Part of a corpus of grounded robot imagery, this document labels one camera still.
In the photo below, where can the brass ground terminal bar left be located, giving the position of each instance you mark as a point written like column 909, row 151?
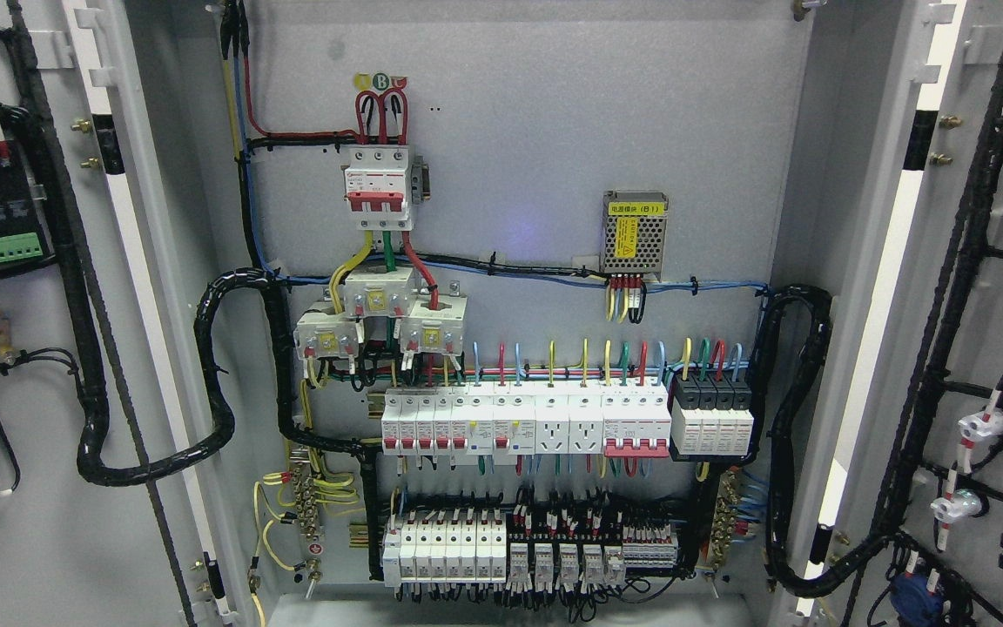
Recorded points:
column 307, row 511

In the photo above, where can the metal mesh power supply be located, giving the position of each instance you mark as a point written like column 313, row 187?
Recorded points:
column 634, row 225

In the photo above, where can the white breaker row upper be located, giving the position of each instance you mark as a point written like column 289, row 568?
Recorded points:
column 462, row 422

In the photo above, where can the brass terminal bar right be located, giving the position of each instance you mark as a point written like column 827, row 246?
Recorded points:
column 724, row 520

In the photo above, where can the white breaker row lower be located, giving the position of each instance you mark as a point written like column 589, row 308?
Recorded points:
column 445, row 548

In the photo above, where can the white DIN rail sockets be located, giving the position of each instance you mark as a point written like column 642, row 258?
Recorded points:
column 569, row 421

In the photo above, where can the main red circuit breaker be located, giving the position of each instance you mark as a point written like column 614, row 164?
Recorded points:
column 379, row 185

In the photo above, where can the white current transformers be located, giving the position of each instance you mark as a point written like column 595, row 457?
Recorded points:
column 374, row 302

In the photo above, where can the black relay row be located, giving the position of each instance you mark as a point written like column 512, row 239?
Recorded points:
column 562, row 551

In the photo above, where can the red handle circuit breaker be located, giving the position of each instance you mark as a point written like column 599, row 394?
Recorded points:
column 636, row 423

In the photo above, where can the white breaker row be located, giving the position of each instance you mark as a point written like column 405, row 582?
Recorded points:
column 445, row 548
column 462, row 422

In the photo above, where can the black white surge protector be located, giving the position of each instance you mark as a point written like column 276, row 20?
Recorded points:
column 711, row 420

